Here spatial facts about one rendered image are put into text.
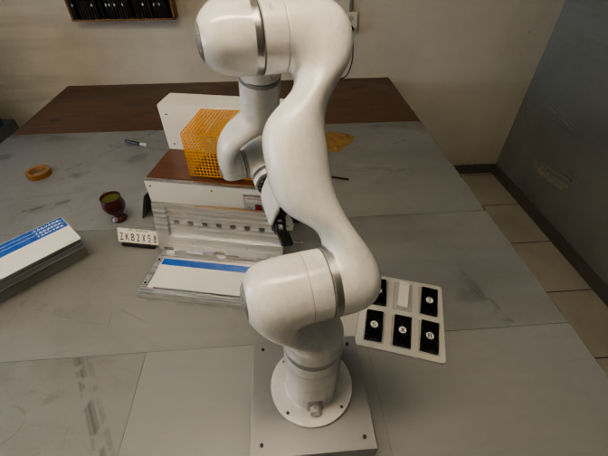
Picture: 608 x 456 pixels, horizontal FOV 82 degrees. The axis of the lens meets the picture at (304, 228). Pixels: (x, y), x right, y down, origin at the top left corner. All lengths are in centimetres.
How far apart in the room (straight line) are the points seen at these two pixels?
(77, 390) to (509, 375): 114
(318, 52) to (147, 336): 91
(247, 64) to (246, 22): 5
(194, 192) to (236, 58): 86
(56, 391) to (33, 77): 248
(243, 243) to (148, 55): 196
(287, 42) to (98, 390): 95
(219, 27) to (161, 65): 236
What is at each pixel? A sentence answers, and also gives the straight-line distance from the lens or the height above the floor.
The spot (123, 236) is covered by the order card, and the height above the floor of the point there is 93.
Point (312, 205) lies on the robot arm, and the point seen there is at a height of 149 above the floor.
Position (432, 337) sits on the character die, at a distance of 110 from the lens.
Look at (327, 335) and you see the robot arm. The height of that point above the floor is 125.
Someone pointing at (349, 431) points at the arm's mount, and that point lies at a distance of 87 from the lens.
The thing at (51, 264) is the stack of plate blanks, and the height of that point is 94.
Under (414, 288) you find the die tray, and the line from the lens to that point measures 120.
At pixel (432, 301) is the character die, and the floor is 92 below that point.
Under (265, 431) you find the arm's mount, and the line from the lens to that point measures 87.
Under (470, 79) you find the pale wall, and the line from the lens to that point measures 319.
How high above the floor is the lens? 182
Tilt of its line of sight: 42 degrees down
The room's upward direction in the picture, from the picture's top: straight up
